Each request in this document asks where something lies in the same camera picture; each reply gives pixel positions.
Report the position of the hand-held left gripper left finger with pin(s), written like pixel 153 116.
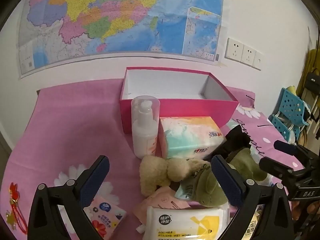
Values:
pixel 96 177

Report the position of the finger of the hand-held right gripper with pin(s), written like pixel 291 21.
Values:
pixel 283 146
pixel 275 168

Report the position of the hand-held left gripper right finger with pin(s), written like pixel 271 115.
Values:
pixel 225 180

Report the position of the green plush toy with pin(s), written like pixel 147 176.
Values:
pixel 207 188

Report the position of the small teal packet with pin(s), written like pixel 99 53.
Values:
pixel 187 190

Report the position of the black cloth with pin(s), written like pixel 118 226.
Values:
pixel 235 140

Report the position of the yellow printed packet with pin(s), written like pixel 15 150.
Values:
pixel 250 226

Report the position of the beige plush bear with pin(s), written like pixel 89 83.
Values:
pixel 152 172

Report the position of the pastel tissue pack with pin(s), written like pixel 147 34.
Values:
pixel 185 137

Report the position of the white wet wipes pack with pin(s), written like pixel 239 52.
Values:
pixel 175 222

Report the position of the pink sachet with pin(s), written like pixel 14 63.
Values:
pixel 160 200

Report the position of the pink cardboard box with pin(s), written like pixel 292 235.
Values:
pixel 175 107

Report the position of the person's right hand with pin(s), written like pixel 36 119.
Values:
pixel 303 210

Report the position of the small floral tissue packet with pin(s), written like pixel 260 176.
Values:
pixel 105 212

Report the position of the blue plastic rack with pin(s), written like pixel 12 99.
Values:
pixel 290 105

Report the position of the white pump bottle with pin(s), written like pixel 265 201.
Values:
pixel 143 135

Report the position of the black handbag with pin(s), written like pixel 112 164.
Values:
pixel 313 81

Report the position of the red tassel charm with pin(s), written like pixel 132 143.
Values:
pixel 15 192

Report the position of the yellow garment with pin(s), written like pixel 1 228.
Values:
pixel 312 62

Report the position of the narrow white wall switch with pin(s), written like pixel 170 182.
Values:
pixel 258 60

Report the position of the white wall socket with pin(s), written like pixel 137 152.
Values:
pixel 234 49
pixel 248 55

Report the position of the colourful wall map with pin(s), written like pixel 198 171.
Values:
pixel 100 17

